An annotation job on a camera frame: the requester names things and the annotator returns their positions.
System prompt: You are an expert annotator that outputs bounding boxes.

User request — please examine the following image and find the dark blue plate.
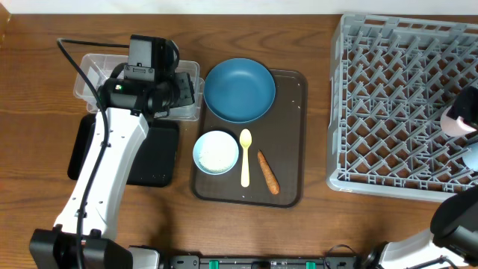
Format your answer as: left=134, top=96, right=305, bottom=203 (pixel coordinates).
left=204, top=58, right=276, bottom=123

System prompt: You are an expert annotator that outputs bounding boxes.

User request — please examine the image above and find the orange carrot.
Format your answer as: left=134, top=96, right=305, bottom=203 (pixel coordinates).
left=258, top=150, right=280, bottom=195

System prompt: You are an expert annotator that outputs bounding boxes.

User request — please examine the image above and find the pink cup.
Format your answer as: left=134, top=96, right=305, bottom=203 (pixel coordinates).
left=440, top=106, right=476, bottom=137

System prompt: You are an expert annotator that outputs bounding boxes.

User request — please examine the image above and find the light blue cup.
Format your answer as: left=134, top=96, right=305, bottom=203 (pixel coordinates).
left=462, top=143, right=478, bottom=171

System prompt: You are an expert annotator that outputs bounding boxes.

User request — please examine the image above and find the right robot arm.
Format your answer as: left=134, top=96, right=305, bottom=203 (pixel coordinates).
left=361, top=86, right=477, bottom=268

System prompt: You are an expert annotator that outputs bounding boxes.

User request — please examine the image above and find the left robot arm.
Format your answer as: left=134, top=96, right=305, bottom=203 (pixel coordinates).
left=29, top=34, right=195, bottom=268

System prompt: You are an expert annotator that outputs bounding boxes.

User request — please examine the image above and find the grey dishwasher rack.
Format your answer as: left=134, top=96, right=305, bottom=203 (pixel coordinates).
left=326, top=14, right=477, bottom=202

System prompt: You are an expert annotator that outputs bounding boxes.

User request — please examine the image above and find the light blue bowl with rice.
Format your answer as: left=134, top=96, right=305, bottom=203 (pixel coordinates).
left=193, top=131, right=239, bottom=176

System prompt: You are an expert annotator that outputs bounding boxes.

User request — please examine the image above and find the yellow plastic spoon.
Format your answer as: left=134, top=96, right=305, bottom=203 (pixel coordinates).
left=240, top=129, right=252, bottom=188

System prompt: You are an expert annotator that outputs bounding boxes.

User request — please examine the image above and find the black tray bin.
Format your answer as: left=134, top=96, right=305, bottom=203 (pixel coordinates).
left=67, top=114, right=179, bottom=188

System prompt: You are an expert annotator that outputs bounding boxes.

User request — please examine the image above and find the clear plastic bin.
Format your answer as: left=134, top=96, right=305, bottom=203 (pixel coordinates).
left=73, top=53, right=204, bottom=121

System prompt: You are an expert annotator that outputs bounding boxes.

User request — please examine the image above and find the brown serving tray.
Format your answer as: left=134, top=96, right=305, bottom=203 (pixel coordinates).
left=190, top=69, right=307, bottom=208

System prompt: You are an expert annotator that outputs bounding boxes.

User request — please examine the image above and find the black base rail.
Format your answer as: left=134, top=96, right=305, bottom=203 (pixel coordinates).
left=128, top=244, right=359, bottom=269

